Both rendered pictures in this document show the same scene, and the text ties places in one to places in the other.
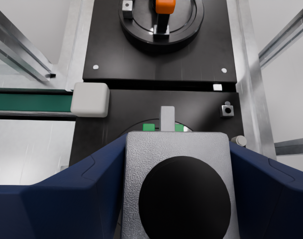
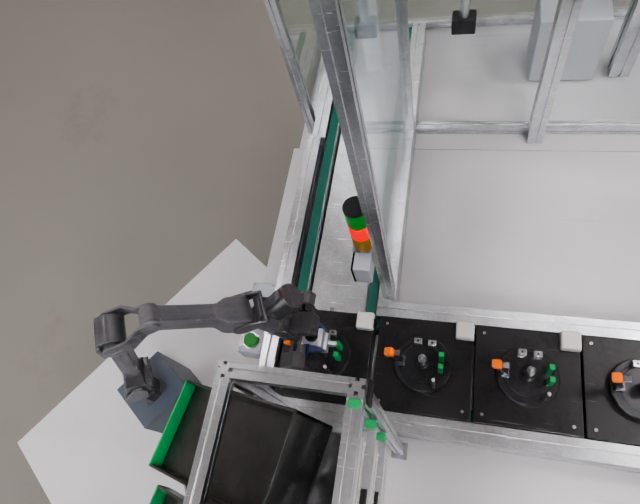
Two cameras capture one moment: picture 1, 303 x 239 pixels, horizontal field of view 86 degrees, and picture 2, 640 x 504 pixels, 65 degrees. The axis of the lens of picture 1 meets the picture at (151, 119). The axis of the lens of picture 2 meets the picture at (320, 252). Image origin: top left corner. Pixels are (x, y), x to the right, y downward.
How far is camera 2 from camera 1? 1.15 m
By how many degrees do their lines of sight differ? 39
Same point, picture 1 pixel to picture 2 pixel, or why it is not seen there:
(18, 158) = (346, 282)
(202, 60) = (386, 388)
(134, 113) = (356, 343)
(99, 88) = (368, 325)
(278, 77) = (397, 484)
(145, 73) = (380, 351)
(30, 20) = (468, 267)
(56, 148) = (349, 301)
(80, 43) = (409, 313)
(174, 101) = (361, 366)
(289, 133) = not seen: hidden behind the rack
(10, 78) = not seen: hidden behind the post
